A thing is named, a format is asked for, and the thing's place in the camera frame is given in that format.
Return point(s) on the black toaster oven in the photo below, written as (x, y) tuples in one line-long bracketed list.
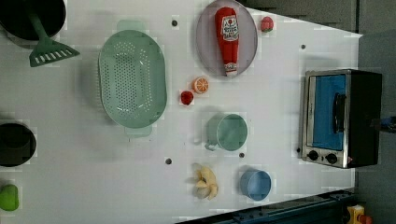
[(339, 109)]

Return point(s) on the red strawberry toy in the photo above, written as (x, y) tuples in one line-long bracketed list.
[(186, 97)]

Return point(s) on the orange slice toy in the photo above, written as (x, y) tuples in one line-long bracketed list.
[(200, 85)]

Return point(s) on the green mug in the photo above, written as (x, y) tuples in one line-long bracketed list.
[(226, 131)]

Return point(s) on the grey round plate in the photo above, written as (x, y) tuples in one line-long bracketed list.
[(207, 43)]

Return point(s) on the peeled banana toy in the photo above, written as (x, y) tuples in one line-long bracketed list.
[(203, 182)]

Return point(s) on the green perforated colander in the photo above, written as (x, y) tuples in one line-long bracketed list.
[(132, 76)]

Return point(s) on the blue cup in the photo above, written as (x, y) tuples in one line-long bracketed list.
[(255, 184)]

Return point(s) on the red ketchup bottle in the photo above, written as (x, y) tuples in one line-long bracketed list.
[(227, 31)]

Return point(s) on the pink peach toy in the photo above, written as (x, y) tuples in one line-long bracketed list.
[(267, 24)]

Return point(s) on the green spatula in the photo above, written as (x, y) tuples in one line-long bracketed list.
[(47, 50)]

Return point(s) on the black pot lower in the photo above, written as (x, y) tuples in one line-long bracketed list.
[(17, 144)]

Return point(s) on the black pot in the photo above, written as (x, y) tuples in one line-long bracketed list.
[(17, 144), (19, 20)]

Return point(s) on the lime green object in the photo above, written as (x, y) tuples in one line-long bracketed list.
[(9, 198)]

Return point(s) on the black pot upper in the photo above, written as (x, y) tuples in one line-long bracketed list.
[(19, 20)]

